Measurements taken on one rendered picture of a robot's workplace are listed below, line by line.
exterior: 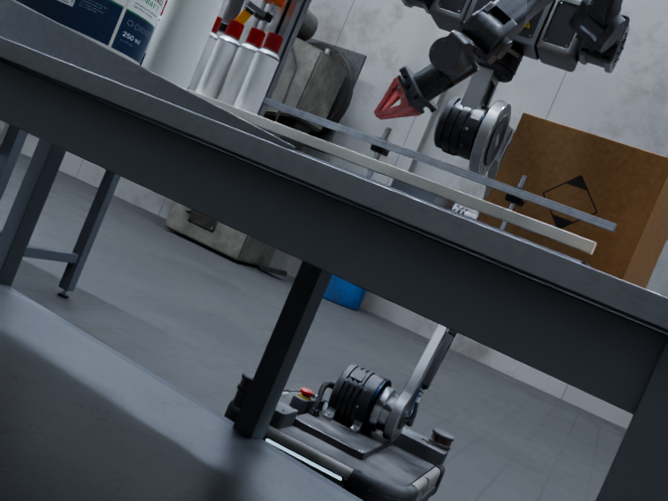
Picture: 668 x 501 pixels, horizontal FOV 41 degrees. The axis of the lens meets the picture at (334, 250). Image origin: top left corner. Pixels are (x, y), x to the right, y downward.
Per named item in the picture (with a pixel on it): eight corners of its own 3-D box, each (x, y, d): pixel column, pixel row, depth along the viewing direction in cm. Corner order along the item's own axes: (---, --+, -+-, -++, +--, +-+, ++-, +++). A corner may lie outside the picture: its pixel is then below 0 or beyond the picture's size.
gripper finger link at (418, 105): (361, 94, 165) (403, 67, 161) (376, 105, 171) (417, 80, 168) (374, 124, 162) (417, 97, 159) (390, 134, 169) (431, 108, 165)
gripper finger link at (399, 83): (363, 95, 166) (406, 69, 162) (379, 107, 172) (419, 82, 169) (377, 126, 163) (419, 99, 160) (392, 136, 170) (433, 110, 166)
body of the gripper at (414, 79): (396, 70, 161) (429, 48, 158) (417, 86, 170) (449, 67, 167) (410, 98, 159) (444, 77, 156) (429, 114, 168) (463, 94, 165)
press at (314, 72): (303, 283, 919) (401, 54, 909) (258, 276, 804) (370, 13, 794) (197, 235, 961) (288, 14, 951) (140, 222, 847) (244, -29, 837)
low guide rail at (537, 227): (125, 76, 192) (129, 67, 192) (129, 77, 193) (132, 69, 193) (590, 253, 141) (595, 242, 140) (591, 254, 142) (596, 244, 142)
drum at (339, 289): (365, 311, 896) (397, 238, 893) (350, 310, 845) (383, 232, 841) (318, 290, 913) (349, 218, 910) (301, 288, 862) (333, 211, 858)
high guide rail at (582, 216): (156, 65, 198) (158, 59, 198) (159, 66, 200) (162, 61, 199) (612, 231, 147) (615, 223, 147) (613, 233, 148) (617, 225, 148)
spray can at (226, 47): (185, 106, 184) (224, 14, 183) (192, 110, 189) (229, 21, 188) (208, 115, 183) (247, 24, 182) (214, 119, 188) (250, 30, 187)
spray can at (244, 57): (204, 114, 184) (242, 23, 183) (222, 122, 188) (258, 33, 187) (220, 120, 181) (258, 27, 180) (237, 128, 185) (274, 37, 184)
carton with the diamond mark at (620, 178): (467, 240, 173) (522, 110, 172) (503, 257, 194) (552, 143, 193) (614, 298, 158) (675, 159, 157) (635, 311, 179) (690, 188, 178)
